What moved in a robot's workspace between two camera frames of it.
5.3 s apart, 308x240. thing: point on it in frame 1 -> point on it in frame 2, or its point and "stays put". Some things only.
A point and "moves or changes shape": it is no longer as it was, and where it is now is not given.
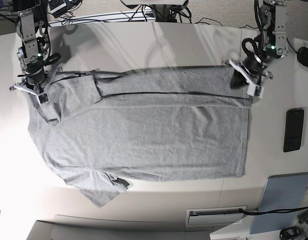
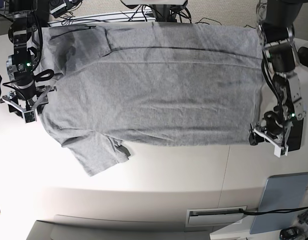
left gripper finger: (52, 74) -> (49, 88)
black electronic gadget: (289, 233) stays put
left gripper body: (37, 75) -> (27, 93)
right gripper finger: (244, 75) -> (268, 138)
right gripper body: (253, 65) -> (273, 123)
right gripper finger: (269, 74) -> (288, 128)
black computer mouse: (305, 56) stays put
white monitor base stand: (155, 2) stays put
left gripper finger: (15, 87) -> (5, 98)
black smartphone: (294, 128) stays put
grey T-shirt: (163, 123) moves or changes shape
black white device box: (57, 7) stays put
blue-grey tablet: (282, 192) stays put
